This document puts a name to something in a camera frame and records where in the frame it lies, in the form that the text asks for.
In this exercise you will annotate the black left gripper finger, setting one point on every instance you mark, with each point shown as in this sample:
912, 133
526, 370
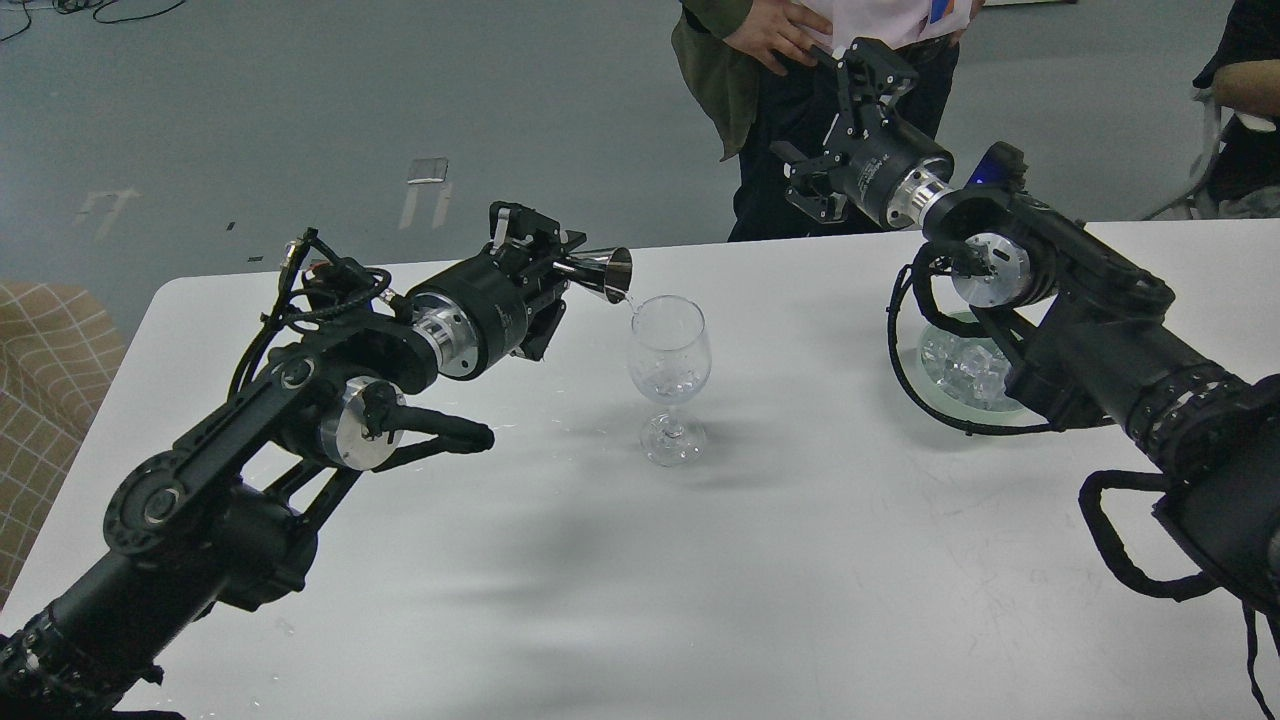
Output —
543, 324
516, 228

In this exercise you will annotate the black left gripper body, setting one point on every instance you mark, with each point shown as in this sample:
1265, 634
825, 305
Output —
474, 313

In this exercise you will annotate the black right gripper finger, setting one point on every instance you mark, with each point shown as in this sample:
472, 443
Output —
871, 79
816, 185

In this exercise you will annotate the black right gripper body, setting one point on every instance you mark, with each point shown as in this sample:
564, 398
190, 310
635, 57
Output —
885, 167

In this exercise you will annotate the steel cocktail jigger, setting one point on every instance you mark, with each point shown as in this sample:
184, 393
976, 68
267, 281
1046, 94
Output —
605, 272

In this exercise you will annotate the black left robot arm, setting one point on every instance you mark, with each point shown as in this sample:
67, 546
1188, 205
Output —
231, 512

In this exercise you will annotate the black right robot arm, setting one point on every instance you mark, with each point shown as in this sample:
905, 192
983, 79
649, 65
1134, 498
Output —
1083, 329

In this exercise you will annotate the clear wine glass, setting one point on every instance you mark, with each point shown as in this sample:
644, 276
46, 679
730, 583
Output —
669, 363

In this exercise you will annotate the green bowl of ice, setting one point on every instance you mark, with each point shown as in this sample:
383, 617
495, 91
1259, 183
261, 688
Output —
964, 377

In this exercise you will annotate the standing person's right hand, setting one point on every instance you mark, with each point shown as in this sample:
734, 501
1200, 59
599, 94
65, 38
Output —
777, 30

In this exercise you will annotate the standing person's left hand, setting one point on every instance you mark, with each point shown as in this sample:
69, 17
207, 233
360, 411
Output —
973, 8

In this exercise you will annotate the standing person in green jacket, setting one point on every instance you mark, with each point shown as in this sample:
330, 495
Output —
752, 107

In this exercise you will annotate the seated person in black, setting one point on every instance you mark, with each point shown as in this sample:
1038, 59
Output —
1236, 176

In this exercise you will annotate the beige checkered cushion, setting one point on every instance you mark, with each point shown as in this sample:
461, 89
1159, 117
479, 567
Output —
60, 352

